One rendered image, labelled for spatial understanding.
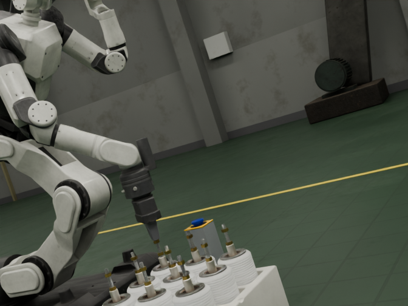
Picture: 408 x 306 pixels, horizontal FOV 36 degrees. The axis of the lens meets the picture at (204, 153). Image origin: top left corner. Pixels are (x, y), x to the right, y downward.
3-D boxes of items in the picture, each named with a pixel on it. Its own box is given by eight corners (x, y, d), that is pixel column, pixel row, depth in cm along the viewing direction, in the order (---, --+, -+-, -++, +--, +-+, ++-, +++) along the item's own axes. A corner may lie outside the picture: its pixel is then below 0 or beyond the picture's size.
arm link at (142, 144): (121, 187, 175) (108, 149, 174) (122, 184, 186) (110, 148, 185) (159, 174, 176) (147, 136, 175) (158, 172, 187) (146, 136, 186)
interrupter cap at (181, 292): (207, 282, 152) (207, 279, 152) (202, 293, 145) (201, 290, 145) (179, 289, 154) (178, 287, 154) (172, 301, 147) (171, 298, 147)
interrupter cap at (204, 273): (198, 274, 163) (197, 271, 163) (225, 264, 164) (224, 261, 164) (200, 281, 155) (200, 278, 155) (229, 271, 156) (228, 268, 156)
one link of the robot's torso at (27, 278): (5, 302, 221) (-7, 268, 220) (44, 280, 239) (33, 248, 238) (46, 295, 211) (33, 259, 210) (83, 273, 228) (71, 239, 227)
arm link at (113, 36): (118, 16, 224) (135, 66, 230) (115, 14, 233) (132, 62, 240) (90, 25, 222) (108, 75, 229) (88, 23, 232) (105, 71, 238)
